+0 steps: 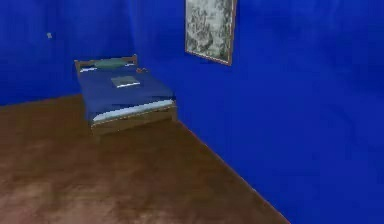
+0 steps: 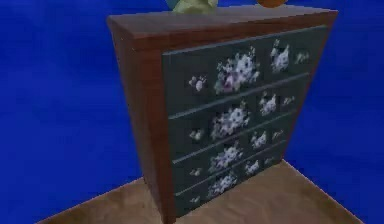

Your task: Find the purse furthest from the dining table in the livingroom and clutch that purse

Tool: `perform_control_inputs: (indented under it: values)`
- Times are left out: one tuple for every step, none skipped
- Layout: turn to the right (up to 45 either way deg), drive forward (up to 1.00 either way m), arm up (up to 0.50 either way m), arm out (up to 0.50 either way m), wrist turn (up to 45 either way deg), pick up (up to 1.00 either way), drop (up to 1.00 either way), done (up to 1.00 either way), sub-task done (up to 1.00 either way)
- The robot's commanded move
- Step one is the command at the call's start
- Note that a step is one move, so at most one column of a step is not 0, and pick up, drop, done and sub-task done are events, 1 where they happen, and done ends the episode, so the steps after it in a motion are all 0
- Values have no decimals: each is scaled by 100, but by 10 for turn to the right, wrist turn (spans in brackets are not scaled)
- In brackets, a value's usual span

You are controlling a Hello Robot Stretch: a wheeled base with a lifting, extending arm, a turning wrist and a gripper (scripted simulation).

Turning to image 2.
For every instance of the orange round object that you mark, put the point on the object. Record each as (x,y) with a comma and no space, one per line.
(270,2)

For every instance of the pale green lumpy object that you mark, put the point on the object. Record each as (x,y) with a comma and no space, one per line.
(195,5)

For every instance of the brown flowered chest of drawers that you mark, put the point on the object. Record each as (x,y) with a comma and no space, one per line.
(150,100)

